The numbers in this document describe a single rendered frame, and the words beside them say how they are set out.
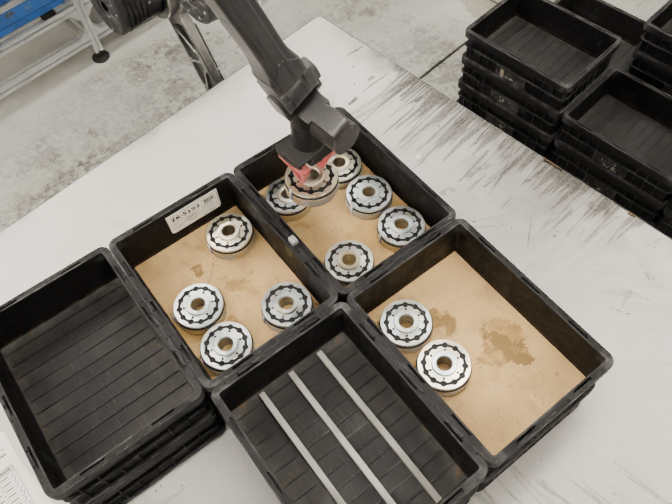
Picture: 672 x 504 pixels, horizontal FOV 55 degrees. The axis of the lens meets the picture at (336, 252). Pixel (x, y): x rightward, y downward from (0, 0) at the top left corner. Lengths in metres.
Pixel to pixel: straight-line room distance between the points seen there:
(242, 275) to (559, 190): 0.81
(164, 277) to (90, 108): 1.74
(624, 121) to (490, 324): 1.21
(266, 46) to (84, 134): 2.12
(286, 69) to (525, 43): 1.51
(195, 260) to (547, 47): 1.46
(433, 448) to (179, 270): 0.64
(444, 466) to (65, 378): 0.75
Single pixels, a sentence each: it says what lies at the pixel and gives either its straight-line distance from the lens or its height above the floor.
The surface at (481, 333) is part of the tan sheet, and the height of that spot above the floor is 0.83.
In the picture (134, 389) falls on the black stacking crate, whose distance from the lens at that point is 1.34.
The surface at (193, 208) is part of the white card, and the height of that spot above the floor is 0.90.
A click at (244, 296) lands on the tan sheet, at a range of 1.36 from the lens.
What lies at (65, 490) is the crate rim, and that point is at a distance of 1.21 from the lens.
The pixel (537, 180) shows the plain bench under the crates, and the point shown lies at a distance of 1.71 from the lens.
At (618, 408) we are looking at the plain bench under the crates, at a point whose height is 0.70.
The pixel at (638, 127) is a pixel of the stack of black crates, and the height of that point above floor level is 0.38.
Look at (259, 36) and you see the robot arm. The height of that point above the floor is 1.44.
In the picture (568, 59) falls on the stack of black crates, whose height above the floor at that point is 0.49.
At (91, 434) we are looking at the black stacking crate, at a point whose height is 0.83.
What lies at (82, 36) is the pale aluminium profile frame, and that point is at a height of 0.15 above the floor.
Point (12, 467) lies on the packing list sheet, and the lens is 1.53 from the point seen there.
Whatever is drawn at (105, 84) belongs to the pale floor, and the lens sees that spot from 3.16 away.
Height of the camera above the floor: 2.01
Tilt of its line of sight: 58 degrees down
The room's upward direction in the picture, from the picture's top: 6 degrees counter-clockwise
